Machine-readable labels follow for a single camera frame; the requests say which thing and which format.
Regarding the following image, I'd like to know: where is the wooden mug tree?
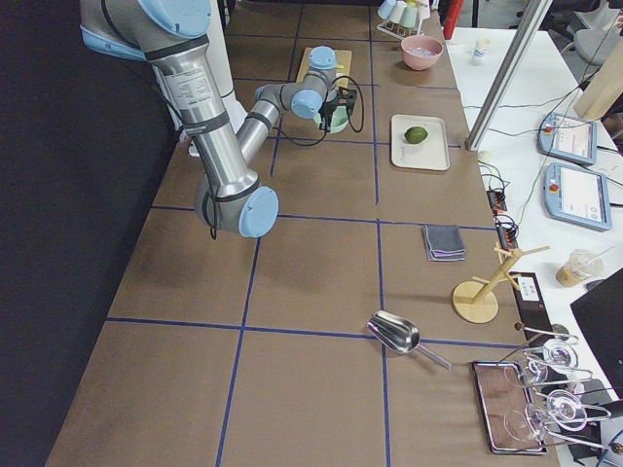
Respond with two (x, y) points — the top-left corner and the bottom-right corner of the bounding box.
(452, 242), (549, 324)

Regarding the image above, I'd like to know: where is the far teach pendant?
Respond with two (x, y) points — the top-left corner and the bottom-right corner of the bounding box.
(537, 113), (597, 166)

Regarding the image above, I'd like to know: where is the teach pendant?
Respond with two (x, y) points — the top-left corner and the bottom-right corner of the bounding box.
(543, 162), (612, 232)
(537, 113), (597, 166)

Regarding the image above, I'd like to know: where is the aluminium frame post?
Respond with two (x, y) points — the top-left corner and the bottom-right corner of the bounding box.
(465, 0), (552, 151)

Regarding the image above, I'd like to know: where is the pink bowl of ice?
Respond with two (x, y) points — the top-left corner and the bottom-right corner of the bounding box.
(400, 35), (444, 71)

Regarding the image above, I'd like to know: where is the folded grey cloth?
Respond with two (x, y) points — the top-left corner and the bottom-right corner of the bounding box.
(422, 225), (466, 262)

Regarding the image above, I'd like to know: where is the green avocado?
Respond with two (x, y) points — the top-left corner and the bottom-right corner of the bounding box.
(404, 126), (428, 145)

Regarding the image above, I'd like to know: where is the blue cup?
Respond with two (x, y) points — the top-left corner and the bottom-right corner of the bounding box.
(378, 0), (396, 19)

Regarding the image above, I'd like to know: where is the steel scoop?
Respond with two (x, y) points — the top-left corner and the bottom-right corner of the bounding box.
(366, 310), (453, 370)

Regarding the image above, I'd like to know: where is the metal glass rack tray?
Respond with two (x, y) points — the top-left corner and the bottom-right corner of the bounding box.
(471, 361), (548, 456)

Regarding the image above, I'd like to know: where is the white column mount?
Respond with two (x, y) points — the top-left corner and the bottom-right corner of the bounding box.
(206, 0), (247, 133)

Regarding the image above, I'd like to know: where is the wine glass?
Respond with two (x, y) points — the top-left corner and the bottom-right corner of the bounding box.
(497, 339), (586, 388)
(503, 390), (588, 445)

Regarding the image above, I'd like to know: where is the iced coffee cup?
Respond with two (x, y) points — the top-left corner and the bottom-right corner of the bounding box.
(555, 246), (614, 287)

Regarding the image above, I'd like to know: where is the pink cup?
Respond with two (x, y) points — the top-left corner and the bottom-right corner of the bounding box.
(416, 0), (431, 21)

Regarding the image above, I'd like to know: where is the green cup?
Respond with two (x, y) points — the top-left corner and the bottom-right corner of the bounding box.
(399, 1), (420, 29)

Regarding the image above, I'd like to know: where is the white cup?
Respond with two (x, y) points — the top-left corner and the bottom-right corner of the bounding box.
(388, 0), (407, 23)

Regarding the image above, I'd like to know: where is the mint green bowl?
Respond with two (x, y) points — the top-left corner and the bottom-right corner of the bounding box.
(312, 106), (348, 134)

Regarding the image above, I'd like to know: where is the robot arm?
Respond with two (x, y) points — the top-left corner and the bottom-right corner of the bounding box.
(80, 1), (357, 237)

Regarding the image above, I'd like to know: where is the red cylinder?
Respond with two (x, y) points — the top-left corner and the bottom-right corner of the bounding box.
(443, 0), (464, 40)

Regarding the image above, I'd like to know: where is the black power strip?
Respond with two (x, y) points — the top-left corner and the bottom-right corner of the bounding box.
(486, 190), (507, 214)

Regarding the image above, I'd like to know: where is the bamboo cutting board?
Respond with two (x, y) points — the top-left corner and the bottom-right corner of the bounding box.
(296, 46), (352, 88)

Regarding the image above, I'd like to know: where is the paper cup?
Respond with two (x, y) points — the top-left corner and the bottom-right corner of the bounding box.
(471, 38), (490, 64)

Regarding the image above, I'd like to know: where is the white cup rack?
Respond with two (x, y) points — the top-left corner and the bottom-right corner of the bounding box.
(376, 19), (422, 39)

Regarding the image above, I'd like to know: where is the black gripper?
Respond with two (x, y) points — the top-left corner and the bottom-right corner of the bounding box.
(319, 87), (357, 132)

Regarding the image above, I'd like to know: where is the near teach pendant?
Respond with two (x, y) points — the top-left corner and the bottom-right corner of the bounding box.
(543, 162), (612, 232)

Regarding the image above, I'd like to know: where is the cream rabbit tray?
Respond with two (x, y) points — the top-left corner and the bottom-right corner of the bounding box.
(390, 115), (450, 171)

